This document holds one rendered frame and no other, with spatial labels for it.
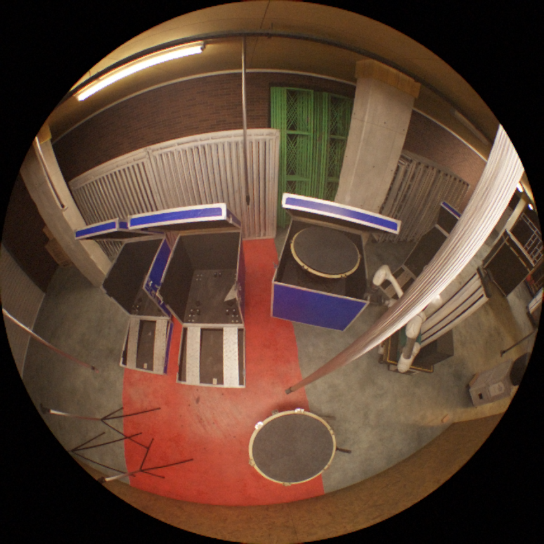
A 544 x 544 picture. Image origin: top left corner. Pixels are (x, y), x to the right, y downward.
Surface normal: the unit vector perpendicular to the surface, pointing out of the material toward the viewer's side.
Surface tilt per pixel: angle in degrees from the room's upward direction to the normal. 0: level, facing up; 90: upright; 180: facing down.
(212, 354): 2
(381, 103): 90
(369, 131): 90
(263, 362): 0
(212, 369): 2
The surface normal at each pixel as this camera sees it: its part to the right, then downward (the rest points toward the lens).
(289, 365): 0.03, -0.63
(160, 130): 0.14, 0.77
